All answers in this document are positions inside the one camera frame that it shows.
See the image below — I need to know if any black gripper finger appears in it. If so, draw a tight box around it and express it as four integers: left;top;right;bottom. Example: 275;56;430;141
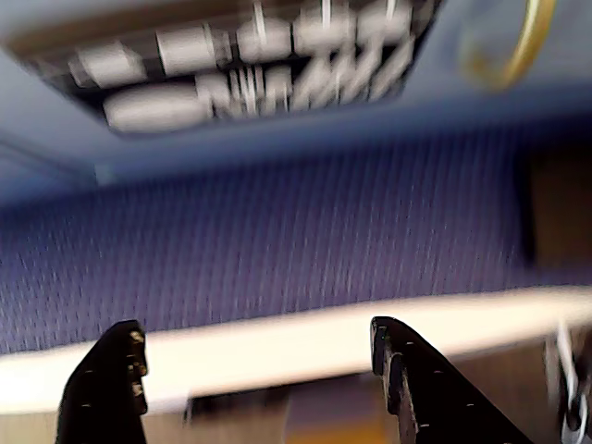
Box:
55;318;150;444
369;315;536;444

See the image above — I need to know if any blue wooden toy kitchen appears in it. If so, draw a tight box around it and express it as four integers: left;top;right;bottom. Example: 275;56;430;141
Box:
0;0;592;189

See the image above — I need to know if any blue toy dishwasher door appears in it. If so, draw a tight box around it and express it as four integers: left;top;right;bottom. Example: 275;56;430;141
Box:
0;0;592;156

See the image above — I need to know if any black dishwasher dishes sticker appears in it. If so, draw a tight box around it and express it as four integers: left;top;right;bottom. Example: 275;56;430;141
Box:
4;0;445;138

